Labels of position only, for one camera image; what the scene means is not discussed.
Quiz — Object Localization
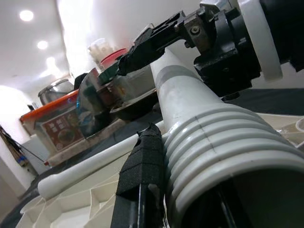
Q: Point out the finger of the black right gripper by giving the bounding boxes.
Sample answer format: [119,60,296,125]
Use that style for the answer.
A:
[117,12,189,76]

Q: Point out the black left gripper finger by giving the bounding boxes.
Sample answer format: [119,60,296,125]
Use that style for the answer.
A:
[113,123,169,228]

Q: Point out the white plastic table leg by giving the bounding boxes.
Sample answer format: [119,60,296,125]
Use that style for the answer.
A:
[37,121,167,200]
[150,48,304,228]

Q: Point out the pink plastic container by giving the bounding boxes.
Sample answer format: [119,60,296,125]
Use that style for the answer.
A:
[99,48,128,69]

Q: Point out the green pot lid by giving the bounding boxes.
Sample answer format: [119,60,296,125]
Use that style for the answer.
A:
[97,62,124,84]

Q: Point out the white plastic tub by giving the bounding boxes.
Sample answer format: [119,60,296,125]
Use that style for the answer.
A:
[87,37,113,69]

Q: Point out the dark metal wok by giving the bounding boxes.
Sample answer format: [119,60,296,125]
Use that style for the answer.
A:
[109,89,159,122]

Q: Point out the white plastic table top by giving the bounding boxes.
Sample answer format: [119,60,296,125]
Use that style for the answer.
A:
[19,113,304,228]

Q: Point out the clear storage box orange lid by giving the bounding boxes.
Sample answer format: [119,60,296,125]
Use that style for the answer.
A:
[20,89,87,152]

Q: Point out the stainless steel pot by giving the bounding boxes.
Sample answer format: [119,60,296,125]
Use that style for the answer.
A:
[38,77,75,106]

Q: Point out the white cabinet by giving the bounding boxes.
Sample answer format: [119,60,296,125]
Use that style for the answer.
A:
[21,134,52,168]

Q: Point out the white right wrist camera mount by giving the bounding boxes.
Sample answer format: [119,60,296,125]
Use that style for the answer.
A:
[237,0,284,83]

